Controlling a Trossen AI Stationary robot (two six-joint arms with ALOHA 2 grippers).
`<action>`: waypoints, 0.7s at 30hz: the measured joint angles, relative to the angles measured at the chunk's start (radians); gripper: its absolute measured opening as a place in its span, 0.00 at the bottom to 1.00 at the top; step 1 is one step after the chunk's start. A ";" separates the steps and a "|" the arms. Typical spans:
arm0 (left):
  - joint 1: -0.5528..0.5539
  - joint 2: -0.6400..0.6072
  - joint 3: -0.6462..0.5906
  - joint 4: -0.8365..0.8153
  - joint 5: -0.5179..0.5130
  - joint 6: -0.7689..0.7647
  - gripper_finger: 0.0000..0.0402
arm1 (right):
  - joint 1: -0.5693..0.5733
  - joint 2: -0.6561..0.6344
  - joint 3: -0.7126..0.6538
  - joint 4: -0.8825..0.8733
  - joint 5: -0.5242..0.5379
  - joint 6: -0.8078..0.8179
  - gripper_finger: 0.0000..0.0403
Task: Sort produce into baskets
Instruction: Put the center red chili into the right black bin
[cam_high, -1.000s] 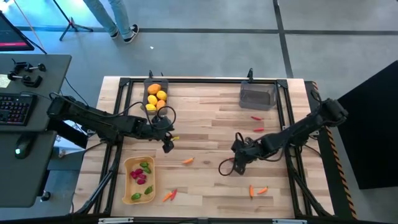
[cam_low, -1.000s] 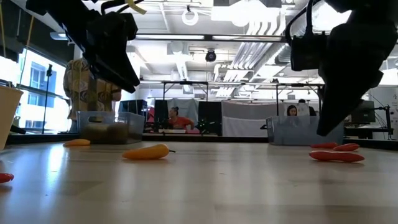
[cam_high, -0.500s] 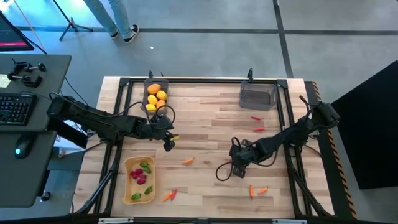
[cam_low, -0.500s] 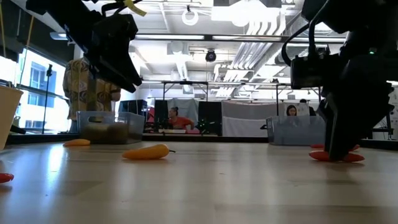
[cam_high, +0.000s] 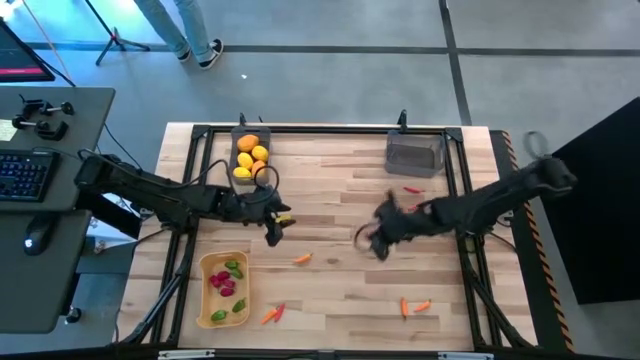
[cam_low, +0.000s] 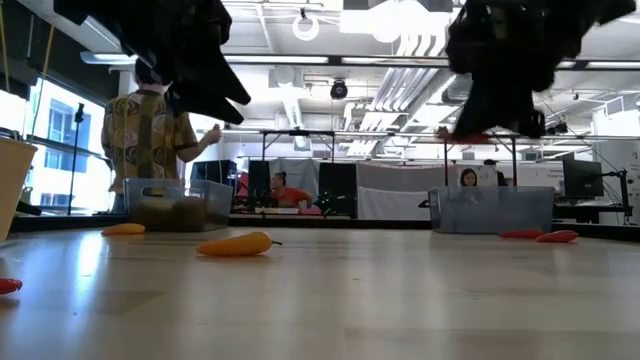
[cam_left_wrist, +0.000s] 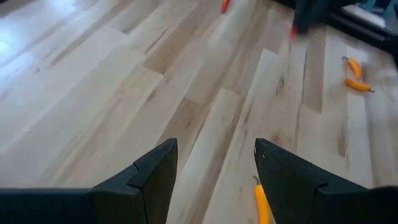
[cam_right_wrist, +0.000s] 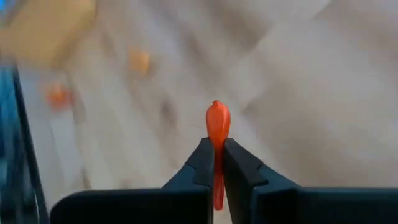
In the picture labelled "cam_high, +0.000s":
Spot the silver metal bracket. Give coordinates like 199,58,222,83
158,349,216,360
438,351,495,360

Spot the pale paper note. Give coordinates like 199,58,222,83
0,118,19,143

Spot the black tripod stand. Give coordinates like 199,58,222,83
82,0,151,67

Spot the yellow plastic basket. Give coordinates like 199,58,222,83
195,249,251,330

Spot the black computer mouse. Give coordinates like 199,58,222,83
22,215,51,257

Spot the black computer keyboard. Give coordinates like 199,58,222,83
0,149,61,204

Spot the black floor mat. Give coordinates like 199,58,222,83
529,97,640,306

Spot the grey translucent plastic bin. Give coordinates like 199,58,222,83
384,128,446,179
229,125,273,187

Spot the person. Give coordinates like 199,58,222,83
133,0,225,71

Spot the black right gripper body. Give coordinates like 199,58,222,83
374,189,435,244

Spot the black c-clamp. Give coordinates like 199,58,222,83
10,115,70,142
19,94,75,117

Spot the dark grey desk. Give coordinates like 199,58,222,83
0,85,117,335

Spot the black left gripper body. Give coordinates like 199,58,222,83
219,188,296,226

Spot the black desk monitor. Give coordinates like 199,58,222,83
0,19,56,84

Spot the black orange hazard tape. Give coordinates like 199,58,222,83
501,130,576,354

